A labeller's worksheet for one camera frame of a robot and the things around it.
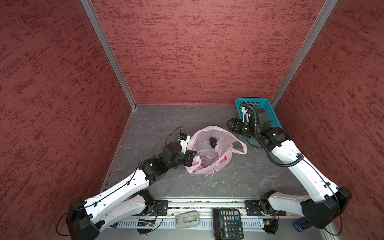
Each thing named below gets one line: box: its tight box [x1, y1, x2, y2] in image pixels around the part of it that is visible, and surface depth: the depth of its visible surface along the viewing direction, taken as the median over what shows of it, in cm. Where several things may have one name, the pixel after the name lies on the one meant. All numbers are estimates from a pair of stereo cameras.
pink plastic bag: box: [185, 126, 248, 175], surface depth 82 cm
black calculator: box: [212, 208, 244, 240], surface depth 70 cm
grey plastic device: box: [175, 210, 200, 228], surface depth 70 cm
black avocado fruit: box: [209, 136, 218, 148], surface depth 96 cm
